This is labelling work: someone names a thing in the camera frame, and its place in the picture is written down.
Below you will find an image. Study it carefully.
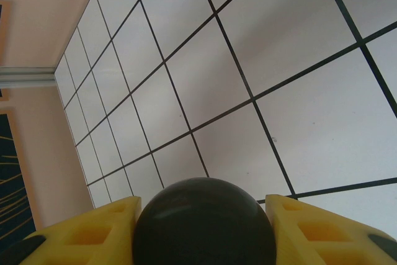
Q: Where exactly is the aluminium frame post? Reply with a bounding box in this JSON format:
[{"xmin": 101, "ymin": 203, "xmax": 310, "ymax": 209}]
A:
[{"xmin": 0, "ymin": 66, "xmax": 57, "ymax": 89}]

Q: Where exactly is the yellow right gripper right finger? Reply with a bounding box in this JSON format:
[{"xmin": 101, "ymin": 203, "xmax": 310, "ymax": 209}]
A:
[{"xmin": 265, "ymin": 194, "xmax": 397, "ymax": 265}]

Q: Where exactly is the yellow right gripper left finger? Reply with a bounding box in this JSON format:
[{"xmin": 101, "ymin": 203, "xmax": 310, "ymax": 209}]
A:
[{"xmin": 0, "ymin": 195, "xmax": 143, "ymax": 265}]

